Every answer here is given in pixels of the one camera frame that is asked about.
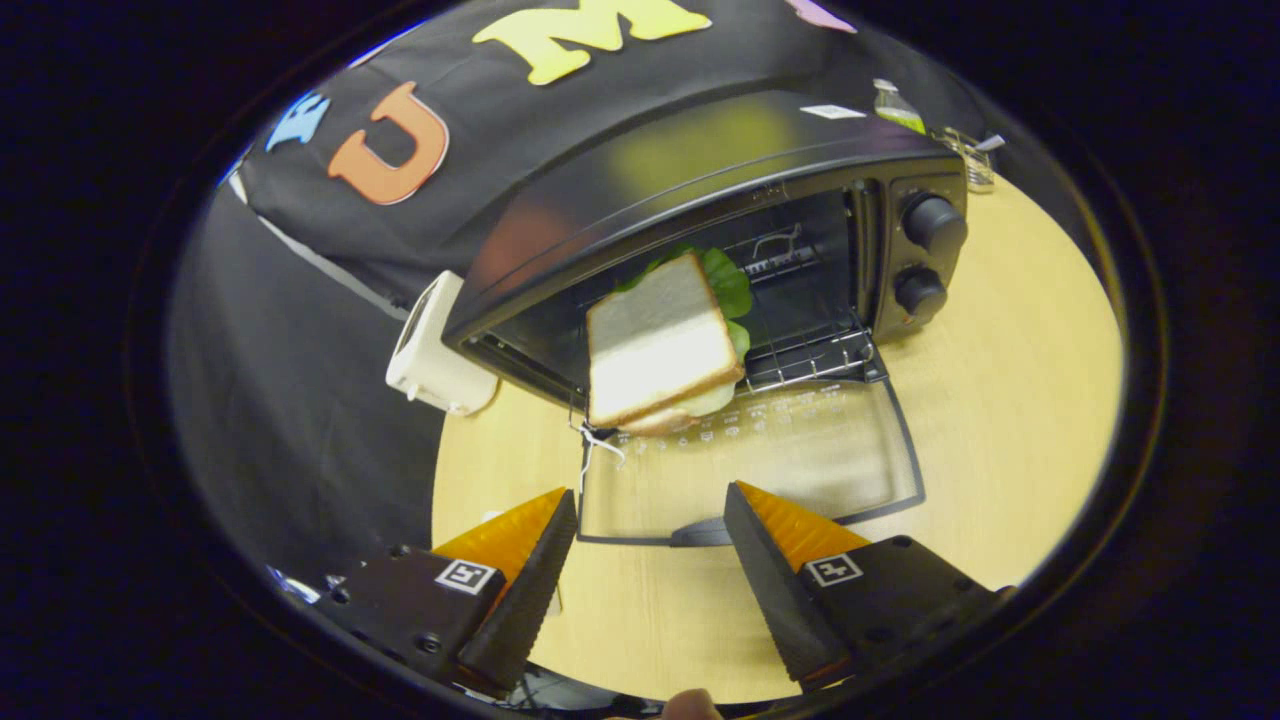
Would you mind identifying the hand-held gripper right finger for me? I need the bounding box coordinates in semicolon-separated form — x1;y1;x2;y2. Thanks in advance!
723;480;1011;693

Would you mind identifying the white pop-up toaster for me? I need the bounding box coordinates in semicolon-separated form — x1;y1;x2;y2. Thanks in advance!
386;270;501;416

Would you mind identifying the clear glass cup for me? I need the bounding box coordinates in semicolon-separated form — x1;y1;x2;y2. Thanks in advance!
935;125;1001;193

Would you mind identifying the sandwich with lettuce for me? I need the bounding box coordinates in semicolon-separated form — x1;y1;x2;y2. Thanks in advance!
585;243;753;436

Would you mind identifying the black toaster oven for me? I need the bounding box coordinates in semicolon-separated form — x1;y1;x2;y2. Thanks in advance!
443;90;969;549

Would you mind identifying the white string tie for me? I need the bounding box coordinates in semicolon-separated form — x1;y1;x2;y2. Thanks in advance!
575;418;628;496

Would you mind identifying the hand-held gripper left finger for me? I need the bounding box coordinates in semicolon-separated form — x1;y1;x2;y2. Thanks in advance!
330;488;579;698

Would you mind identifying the small green drink bottle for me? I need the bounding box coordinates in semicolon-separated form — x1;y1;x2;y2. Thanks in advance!
873;78;928;136

